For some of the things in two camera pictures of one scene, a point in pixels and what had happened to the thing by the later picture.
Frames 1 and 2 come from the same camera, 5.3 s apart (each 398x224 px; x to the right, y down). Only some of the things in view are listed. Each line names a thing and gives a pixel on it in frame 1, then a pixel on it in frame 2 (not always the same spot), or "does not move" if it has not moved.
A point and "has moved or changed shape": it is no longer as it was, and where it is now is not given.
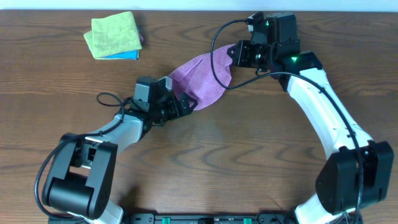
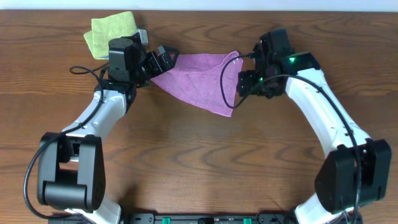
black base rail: (208, 218) does not move
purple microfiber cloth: (196, 78) has moved or changed shape
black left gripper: (175, 106) to (158, 62)
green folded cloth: (113, 34) does not move
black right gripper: (244, 53) to (246, 82)
